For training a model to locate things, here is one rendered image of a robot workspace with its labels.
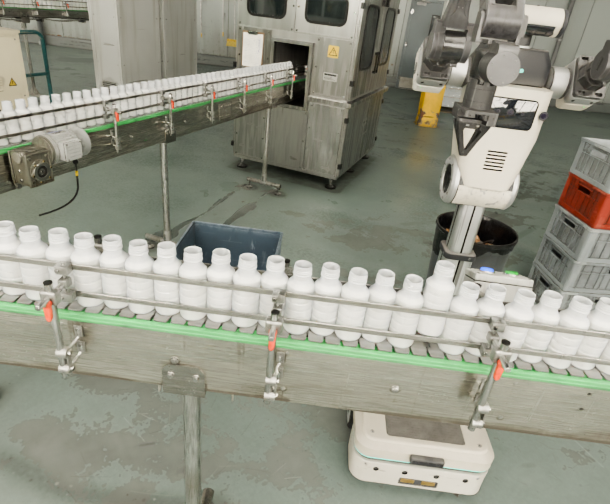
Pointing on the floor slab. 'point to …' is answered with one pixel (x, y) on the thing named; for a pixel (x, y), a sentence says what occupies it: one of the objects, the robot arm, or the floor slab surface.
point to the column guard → (429, 108)
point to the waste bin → (506, 237)
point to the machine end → (319, 81)
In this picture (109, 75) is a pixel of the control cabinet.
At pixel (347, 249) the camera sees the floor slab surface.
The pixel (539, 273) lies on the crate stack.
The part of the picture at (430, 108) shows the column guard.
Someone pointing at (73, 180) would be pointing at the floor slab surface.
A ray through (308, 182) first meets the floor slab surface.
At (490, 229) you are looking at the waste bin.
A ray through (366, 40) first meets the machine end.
